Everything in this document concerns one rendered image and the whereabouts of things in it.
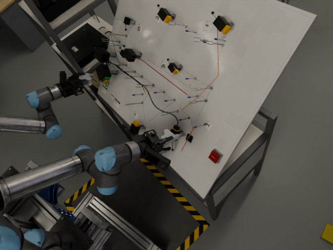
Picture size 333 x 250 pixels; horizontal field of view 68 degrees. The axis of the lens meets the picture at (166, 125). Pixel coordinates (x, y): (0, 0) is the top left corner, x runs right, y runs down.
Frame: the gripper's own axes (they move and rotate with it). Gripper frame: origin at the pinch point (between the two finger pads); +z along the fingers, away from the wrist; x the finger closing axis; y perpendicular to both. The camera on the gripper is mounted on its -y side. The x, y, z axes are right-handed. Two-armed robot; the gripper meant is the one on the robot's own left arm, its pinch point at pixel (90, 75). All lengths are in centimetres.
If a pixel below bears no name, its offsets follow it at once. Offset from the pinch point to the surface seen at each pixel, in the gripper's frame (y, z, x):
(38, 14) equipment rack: -42.6, -6.4, 19.0
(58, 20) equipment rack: -47.1, 6.2, 11.1
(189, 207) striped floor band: 65, 45, -124
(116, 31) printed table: -30.8, 37.9, 3.2
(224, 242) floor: 106, 46, -121
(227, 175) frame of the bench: 83, 39, -39
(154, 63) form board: 13.4, 35.8, 2.6
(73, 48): -63, 19, -21
